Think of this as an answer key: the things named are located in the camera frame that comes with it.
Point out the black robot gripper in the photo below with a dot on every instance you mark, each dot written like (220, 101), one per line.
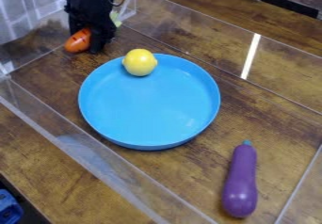
(94, 9)

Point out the orange toy carrot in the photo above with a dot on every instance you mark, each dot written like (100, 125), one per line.
(78, 42)

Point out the yellow toy lemon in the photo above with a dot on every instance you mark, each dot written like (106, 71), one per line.
(140, 62)

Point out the white patterned curtain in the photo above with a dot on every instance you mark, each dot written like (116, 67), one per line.
(21, 15)

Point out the blue round plate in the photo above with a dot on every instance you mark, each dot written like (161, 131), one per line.
(154, 112)

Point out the blue plastic object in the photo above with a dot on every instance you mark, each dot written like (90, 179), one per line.
(11, 210)

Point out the purple toy eggplant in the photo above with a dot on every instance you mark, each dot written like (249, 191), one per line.
(240, 195)

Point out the clear acrylic tray enclosure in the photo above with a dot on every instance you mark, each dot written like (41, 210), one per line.
(261, 51)

